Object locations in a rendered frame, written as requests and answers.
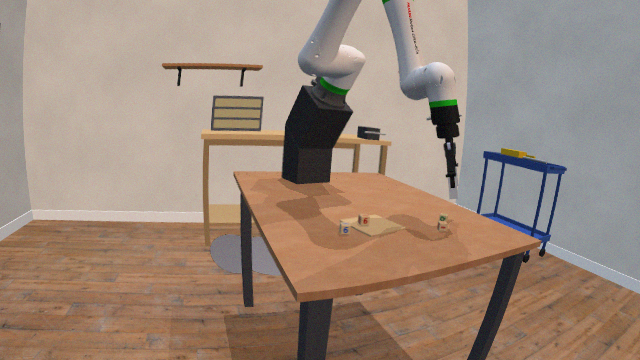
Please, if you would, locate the tan square mat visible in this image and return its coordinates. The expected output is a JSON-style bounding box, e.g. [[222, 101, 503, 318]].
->
[[339, 215, 407, 237]]

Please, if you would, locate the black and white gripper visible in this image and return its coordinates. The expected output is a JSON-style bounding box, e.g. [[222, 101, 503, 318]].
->
[[436, 125, 459, 199]]

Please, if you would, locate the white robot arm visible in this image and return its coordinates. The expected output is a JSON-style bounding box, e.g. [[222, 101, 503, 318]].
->
[[298, 0, 462, 127]]

